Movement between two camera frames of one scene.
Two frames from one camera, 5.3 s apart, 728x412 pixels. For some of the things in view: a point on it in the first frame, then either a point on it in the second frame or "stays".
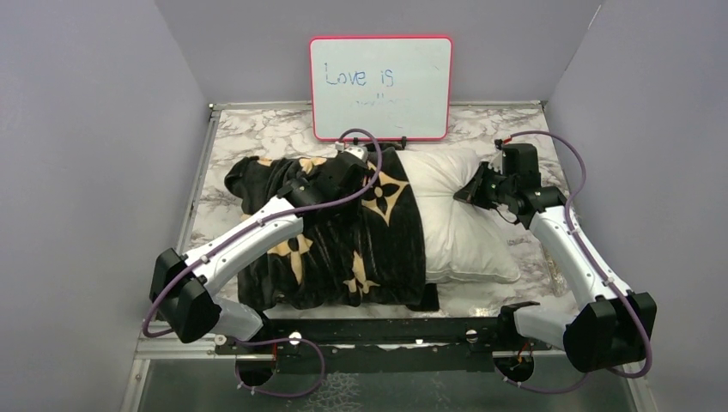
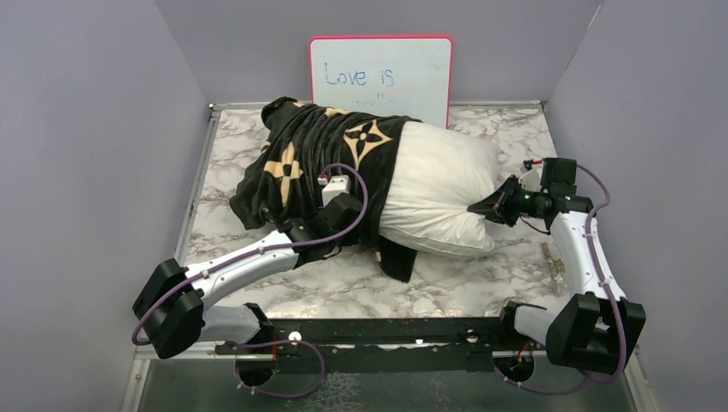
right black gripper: x=473 y=193 -> x=497 y=207
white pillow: x=464 y=243 -> x=438 y=175
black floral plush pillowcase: x=364 y=251 -> x=303 y=142
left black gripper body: x=356 y=190 -> x=350 y=236
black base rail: x=379 y=345 stays
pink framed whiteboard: x=399 y=87 stays
